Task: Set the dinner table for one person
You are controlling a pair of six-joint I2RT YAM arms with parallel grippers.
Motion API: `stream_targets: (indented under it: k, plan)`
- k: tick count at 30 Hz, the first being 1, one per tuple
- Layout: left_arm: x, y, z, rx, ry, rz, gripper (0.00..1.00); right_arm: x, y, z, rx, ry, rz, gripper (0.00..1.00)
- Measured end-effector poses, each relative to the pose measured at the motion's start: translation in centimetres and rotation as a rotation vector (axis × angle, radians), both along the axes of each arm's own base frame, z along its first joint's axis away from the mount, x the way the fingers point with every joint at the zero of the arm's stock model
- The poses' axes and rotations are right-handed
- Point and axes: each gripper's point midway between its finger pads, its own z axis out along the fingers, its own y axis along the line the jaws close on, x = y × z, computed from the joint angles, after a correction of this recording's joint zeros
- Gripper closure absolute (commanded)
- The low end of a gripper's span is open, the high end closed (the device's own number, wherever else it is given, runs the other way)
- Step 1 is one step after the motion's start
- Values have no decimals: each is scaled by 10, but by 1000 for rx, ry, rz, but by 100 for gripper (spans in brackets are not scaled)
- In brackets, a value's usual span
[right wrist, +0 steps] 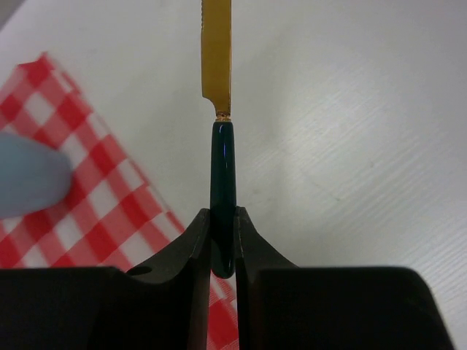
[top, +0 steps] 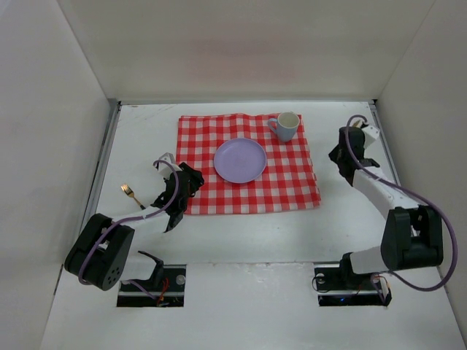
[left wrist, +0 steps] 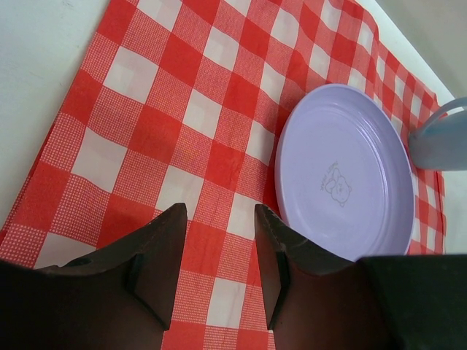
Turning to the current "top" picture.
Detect light blue mug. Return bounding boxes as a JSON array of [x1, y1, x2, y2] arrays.
[[267, 112, 300, 143]]

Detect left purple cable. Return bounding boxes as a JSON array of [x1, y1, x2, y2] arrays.
[[77, 159, 180, 286]]

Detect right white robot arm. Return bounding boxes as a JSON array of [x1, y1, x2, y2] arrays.
[[329, 127, 444, 280]]

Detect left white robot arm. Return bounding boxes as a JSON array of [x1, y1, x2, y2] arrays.
[[64, 154, 204, 291]]

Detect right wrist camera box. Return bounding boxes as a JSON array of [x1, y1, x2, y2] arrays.
[[360, 124, 380, 149]]

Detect metal table rail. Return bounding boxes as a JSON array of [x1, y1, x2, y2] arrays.
[[368, 99, 400, 185], [80, 98, 121, 229]]

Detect purple cable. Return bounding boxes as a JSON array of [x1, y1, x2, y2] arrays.
[[344, 114, 458, 292], [77, 159, 180, 286]]

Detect left metal table rail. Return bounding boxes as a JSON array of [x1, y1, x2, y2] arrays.
[[80, 98, 121, 229]]

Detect right metal table rail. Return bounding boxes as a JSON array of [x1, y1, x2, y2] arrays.
[[368, 99, 400, 185]]

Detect gold fork green handle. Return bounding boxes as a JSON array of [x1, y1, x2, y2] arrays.
[[120, 184, 146, 210]]

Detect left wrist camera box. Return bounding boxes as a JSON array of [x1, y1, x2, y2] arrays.
[[153, 152, 182, 179]]

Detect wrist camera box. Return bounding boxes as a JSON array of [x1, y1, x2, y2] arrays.
[[360, 124, 380, 149], [153, 152, 182, 179]]

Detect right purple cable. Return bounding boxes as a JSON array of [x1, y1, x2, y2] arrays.
[[344, 114, 458, 292]]

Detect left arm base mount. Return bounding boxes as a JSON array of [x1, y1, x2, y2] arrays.
[[116, 251, 187, 308]]

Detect purple plastic plate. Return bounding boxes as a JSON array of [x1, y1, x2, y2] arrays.
[[213, 138, 267, 184]]

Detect red white checkered cloth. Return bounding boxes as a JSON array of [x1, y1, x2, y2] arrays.
[[176, 113, 321, 215]]

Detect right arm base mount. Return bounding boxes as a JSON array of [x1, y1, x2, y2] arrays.
[[312, 253, 393, 307]]

